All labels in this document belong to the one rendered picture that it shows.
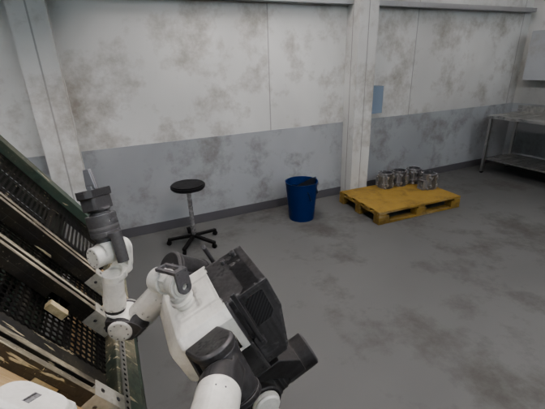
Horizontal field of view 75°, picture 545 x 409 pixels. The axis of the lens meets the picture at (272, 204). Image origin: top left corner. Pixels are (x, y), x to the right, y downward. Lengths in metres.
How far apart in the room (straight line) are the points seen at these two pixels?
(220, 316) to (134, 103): 3.60
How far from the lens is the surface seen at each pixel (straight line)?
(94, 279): 1.92
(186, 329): 0.94
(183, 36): 4.41
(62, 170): 4.16
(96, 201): 1.17
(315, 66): 5.05
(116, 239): 1.16
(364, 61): 5.19
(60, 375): 1.25
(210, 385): 0.74
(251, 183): 4.84
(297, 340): 1.26
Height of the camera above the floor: 1.93
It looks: 22 degrees down
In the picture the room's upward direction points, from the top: 2 degrees counter-clockwise
